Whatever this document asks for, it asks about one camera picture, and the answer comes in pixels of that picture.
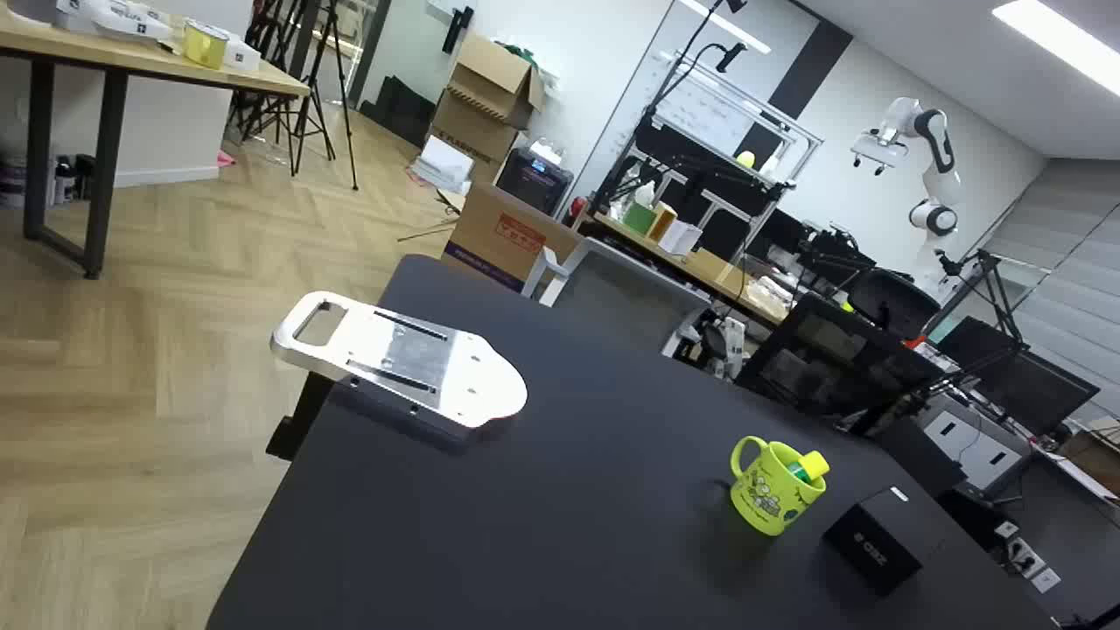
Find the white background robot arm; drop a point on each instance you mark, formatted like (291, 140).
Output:
(936, 166)

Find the cardboard box with red print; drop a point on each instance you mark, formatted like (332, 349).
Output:
(503, 236)

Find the green box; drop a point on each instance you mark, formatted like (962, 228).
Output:
(640, 218)

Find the yellow printed mug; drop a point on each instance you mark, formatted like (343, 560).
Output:
(770, 503)

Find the black box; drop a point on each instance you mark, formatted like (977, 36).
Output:
(884, 538)

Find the small white box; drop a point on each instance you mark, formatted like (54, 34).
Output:
(242, 56)

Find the white and grey device box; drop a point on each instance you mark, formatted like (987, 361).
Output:
(976, 442)

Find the black printer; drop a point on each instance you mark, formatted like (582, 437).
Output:
(534, 182)

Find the silver metal mounting plate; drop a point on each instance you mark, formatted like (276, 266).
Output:
(411, 359)

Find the stack of white packages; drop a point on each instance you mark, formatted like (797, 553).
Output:
(444, 162)

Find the stack of cardboard boxes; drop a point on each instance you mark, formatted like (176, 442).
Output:
(481, 105)

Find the whiteboard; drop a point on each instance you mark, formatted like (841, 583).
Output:
(704, 114)

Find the black office chair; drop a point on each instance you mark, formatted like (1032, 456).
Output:
(892, 302)

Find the group of black tripods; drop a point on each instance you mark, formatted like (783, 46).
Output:
(302, 96)

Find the black monitor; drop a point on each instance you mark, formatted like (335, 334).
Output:
(1024, 381)

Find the group of bottles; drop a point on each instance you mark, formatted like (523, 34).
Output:
(61, 179)

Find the wooden table with black legs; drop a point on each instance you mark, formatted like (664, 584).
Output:
(105, 57)

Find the white power strip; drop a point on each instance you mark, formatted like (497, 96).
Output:
(1025, 556)

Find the heap of white boxes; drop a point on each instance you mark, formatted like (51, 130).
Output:
(114, 17)

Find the ceiling light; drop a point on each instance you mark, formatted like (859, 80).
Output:
(1063, 39)

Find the grey office chair white frame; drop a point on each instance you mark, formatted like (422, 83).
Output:
(626, 293)

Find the metal frame workbench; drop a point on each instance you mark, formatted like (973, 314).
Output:
(700, 175)

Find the black wall device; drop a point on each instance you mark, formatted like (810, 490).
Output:
(458, 30)

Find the camera on tripod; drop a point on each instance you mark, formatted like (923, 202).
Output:
(984, 271)

